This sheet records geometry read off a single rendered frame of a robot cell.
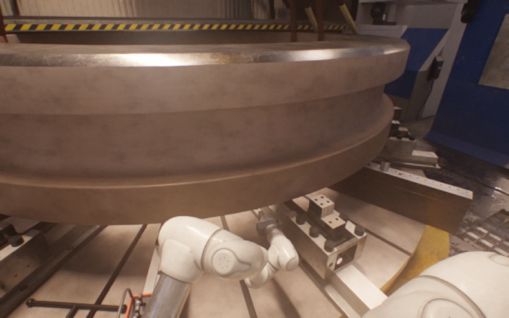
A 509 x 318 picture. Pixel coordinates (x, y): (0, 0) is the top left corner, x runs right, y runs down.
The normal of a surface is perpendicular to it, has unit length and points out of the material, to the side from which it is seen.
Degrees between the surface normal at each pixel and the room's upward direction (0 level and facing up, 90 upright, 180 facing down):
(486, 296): 20
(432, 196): 90
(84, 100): 90
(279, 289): 0
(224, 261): 50
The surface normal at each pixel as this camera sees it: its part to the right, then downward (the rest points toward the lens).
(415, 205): -0.61, 0.37
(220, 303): 0.01, -0.88
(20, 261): 0.97, 0.13
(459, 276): -0.23, -0.92
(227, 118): 0.30, 0.44
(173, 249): -0.36, -0.32
